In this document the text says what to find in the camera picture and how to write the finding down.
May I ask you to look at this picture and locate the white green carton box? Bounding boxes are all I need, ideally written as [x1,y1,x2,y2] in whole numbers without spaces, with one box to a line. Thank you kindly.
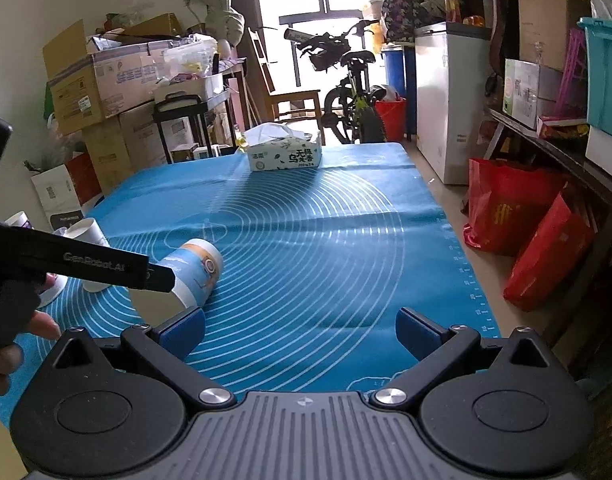
[502,58,563,130]

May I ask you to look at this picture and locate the person's left hand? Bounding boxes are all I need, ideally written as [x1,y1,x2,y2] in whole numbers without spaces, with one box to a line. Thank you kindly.
[0,311,61,396]

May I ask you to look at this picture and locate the tall brown cardboard box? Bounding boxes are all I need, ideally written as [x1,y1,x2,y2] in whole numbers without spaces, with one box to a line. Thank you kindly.
[518,0,591,72]

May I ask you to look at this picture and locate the floral fabric bag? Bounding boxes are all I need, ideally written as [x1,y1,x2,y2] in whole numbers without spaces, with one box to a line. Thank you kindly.
[381,0,439,44]

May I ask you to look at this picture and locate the black metal cart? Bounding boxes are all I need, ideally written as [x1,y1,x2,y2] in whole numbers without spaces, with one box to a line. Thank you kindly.
[152,89,230,164]

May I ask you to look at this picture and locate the orange drink bottle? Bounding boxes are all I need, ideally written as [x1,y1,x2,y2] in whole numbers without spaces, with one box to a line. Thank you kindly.
[445,0,462,24]

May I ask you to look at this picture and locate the white red paper bag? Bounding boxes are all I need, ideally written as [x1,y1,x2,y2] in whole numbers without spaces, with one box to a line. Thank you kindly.
[30,153,103,230]

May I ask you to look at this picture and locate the red gift bag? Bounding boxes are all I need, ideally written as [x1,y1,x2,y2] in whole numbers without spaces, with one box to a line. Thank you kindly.
[463,158,567,256]
[503,183,598,312]

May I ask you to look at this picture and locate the pink plastic rack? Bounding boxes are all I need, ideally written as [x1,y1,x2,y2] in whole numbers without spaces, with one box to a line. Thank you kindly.
[555,28,588,116]

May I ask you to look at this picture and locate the lower stacked cardboard box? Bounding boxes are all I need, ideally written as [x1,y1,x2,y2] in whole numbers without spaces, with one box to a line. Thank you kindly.
[82,101,192,195]

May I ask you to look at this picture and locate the dark wooden shelf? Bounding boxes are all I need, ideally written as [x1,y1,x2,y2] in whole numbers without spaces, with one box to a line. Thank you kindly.
[484,106,612,313]

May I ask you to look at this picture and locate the blue yellow paper cup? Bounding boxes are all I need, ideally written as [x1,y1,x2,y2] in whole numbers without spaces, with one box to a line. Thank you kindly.
[128,238,223,326]

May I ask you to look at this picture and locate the red bucket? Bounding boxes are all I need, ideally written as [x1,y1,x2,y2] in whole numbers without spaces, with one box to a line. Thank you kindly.
[375,98,407,142]

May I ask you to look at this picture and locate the large top cardboard box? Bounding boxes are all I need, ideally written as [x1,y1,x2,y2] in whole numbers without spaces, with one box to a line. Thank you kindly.
[41,13,218,137]

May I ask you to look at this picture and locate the white green tissue box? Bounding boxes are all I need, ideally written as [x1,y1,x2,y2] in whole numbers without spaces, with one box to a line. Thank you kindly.
[244,122,322,172]

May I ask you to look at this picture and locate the black bicycle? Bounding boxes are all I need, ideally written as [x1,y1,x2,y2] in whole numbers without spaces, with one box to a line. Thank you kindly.
[284,20,387,144]

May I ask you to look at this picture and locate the blue water barrel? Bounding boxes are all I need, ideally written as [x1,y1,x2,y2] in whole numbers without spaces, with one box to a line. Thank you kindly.
[382,46,407,96]

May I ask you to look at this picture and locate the purple white paper cup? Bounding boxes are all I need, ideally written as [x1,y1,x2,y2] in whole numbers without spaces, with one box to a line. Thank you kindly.
[4,210,68,310]

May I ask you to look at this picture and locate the red gift bag rear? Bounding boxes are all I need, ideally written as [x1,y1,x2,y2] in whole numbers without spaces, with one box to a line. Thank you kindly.
[463,158,567,256]

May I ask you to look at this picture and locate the clear plastic storage bin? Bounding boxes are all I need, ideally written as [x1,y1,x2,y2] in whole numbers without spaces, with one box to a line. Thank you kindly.
[163,34,218,77]

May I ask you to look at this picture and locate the white chest freezer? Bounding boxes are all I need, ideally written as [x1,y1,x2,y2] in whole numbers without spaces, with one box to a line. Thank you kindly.
[414,23,491,185]

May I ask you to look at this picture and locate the white patterned paper cup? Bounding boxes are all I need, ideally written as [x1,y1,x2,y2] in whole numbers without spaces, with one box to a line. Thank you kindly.
[61,216,112,294]

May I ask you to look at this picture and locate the wooden chair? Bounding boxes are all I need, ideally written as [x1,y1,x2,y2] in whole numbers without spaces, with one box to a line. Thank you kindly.
[247,28,325,144]

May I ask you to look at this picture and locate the red gift bag front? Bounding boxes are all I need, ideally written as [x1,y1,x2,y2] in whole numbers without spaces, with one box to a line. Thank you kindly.
[503,183,598,312]

